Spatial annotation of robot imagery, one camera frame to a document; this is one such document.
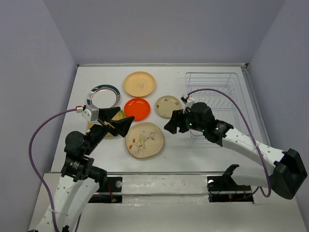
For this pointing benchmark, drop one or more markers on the white wire dish rack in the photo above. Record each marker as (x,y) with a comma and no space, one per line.
(222,93)

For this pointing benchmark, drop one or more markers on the orange round plate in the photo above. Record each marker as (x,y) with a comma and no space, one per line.
(139,108)

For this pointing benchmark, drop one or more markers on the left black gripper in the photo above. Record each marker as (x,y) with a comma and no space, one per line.
(122,125)

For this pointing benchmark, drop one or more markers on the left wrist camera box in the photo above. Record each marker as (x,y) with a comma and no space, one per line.
(90,113)

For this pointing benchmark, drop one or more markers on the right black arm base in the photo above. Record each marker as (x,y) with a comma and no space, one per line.
(223,189)

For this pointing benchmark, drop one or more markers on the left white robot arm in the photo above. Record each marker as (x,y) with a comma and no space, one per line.
(79,178)

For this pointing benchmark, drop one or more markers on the yellow green woven plate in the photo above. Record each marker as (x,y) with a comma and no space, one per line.
(120,115)

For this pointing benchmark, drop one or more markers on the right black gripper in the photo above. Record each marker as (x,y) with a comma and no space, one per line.
(176,116)

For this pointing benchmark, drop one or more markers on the beige bird pattern plate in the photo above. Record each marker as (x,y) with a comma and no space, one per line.
(144,140)

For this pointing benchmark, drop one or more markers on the small beige patterned plate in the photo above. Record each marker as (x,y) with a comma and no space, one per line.
(165,105)

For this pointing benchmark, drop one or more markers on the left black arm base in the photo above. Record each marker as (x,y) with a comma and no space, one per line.
(111,192)

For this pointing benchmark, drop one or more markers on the white plate green rim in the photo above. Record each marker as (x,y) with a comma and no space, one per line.
(104,96)

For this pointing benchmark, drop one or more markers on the plain beige round plate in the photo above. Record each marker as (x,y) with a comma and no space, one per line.
(139,84)

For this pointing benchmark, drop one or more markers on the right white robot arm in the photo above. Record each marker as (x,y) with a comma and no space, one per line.
(284,171)

